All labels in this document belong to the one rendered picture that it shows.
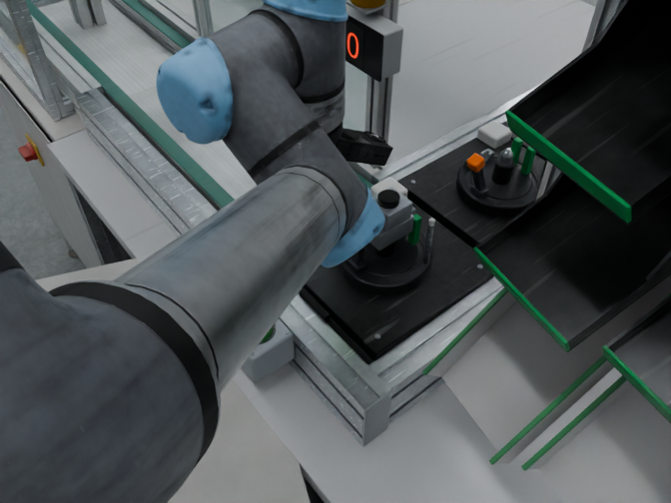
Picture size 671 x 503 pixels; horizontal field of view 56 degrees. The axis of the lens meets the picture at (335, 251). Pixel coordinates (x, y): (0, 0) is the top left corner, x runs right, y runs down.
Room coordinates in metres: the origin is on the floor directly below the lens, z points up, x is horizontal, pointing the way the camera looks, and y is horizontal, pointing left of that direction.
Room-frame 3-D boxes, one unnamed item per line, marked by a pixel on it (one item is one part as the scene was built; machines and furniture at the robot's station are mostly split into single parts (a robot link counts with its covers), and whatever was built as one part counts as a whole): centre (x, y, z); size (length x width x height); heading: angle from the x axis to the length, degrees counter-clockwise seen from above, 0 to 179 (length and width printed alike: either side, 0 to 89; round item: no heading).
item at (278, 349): (0.56, 0.15, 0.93); 0.21 x 0.07 x 0.06; 39
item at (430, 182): (0.79, -0.27, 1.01); 0.24 x 0.24 x 0.13; 39
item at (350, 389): (0.75, 0.22, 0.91); 0.89 x 0.06 x 0.11; 39
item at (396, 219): (0.64, -0.08, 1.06); 0.08 x 0.04 x 0.07; 129
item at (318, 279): (0.63, -0.07, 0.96); 0.24 x 0.24 x 0.02; 39
